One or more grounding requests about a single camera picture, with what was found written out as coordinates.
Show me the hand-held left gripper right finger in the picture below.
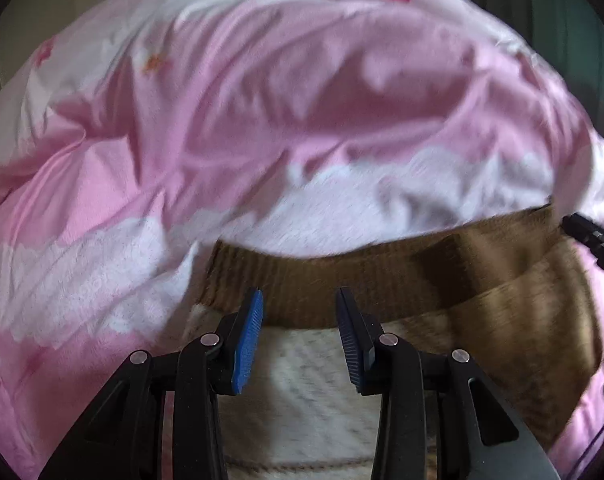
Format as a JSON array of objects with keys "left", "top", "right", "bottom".
[{"left": 335, "top": 287, "right": 563, "bottom": 480}]

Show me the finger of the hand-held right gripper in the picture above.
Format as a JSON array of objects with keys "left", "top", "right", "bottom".
[{"left": 561, "top": 212, "right": 604, "bottom": 283}]

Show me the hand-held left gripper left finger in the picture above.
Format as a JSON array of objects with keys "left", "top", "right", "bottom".
[{"left": 36, "top": 287, "right": 265, "bottom": 480}]

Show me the brown plaid knit sweater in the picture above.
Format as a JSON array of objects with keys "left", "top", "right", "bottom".
[{"left": 182, "top": 202, "right": 603, "bottom": 480}]

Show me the green curtain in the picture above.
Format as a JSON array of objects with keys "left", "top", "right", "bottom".
[{"left": 452, "top": 0, "right": 604, "bottom": 126}]

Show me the pink floral duvet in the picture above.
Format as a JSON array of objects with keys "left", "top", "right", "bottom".
[{"left": 0, "top": 0, "right": 604, "bottom": 480}]

